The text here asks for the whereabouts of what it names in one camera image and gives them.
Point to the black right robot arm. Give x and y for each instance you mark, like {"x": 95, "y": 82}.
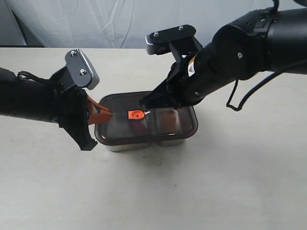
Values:
{"x": 261, "y": 40}

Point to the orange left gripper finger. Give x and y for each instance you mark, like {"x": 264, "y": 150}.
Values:
{"x": 97, "y": 113}

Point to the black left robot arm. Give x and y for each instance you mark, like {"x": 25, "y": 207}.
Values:
{"x": 27, "y": 96}

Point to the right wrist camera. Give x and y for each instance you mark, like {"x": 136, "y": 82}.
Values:
{"x": 180, "y": 41}

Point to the dark transparent box lid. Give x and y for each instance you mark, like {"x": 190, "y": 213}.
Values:
{"x": 164, "y": 124}

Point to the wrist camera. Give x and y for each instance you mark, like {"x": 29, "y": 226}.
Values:
{"x": 81, "y": 70}
{"x": 180, "y": 41}

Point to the white backdrop cloth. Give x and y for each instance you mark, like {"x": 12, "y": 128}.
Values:
{"x": 112, "y": 23}

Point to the stainless steel lunch box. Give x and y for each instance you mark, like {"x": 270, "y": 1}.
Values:
{"x": 169, "y": 143}

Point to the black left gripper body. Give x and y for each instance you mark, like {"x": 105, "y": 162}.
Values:
{"x": 71, "y": 109}

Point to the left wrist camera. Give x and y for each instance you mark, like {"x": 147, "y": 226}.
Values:
{"x": 81, "y": 70}

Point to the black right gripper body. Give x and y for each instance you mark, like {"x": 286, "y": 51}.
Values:
{"x": 187, "y": 86}

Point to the red toy sausage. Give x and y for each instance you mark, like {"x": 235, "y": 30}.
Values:
{"x": 138, "y": 128}

